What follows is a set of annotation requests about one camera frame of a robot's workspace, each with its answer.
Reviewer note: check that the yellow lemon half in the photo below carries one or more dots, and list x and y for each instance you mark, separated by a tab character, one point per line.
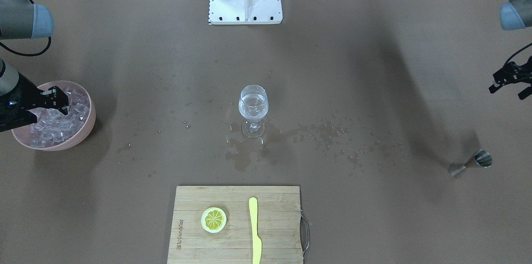
213	220

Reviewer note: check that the pile of clear ice cubes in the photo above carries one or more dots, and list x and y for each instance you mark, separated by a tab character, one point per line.
53	127

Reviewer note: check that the brown table mat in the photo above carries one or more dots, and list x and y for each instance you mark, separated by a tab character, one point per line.
369	102

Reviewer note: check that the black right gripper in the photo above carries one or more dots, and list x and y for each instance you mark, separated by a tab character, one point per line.
25	94

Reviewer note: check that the yellow plastic knife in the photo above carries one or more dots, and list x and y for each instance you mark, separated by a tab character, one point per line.
256	241

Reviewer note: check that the steel double jigger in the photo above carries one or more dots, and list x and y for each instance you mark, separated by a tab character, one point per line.
480	159

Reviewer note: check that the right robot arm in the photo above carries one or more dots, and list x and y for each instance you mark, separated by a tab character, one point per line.
24	19

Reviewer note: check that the clear wine glass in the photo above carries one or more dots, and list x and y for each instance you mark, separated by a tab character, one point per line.
253	107

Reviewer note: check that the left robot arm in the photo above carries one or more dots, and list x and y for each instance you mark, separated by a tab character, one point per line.
515	15

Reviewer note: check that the wooden cutting board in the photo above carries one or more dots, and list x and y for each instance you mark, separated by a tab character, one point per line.
279	218

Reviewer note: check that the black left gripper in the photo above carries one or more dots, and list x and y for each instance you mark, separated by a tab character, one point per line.
510	74

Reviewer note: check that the pink plastic bowl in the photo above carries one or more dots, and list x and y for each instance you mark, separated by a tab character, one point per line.
22	134

